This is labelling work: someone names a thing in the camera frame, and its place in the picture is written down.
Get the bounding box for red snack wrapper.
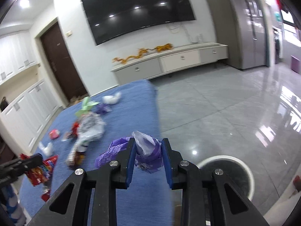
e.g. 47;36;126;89
20;153;58;202

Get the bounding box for purple plastic bag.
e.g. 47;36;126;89
94;131;163;173

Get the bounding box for white round trash bin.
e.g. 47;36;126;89
197;155;255;201

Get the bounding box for white crumpled tissue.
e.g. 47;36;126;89
38;142;54;157

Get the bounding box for dark red snack bag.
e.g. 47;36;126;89
66;121;89;168

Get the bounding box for white cabinet doors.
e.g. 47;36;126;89
1;31;59;155

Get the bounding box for small pink wrapper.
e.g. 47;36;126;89
49;129;60;140

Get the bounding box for blue fuzzy blanket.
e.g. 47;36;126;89
19;80;173;225

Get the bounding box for black white printed paper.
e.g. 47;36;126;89
77;112;106;143

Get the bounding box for small purple plastic wrapper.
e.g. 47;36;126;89
94;103;112;115

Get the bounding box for green crumpled paper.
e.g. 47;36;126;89
75;96;99;118

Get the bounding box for pair of slippers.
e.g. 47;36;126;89
70;96;82;104

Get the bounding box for white crumpled plastic bag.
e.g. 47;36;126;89
102;92;121;105

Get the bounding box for dark brown entrance door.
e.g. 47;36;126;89
40;22;87;101

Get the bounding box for grey white TV cabinet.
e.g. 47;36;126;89
112;42;229;85

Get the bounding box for golden dragon figurine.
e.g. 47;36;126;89
112;48;155;64

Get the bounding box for golden tiger figurine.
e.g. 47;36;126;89
153;43;173;53

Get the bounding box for purple stool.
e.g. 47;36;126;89
290;55;301;73

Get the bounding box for grey double-door refrigerator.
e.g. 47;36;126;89
207;0;270;70

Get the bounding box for black wall television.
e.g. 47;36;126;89
82;0;195;45

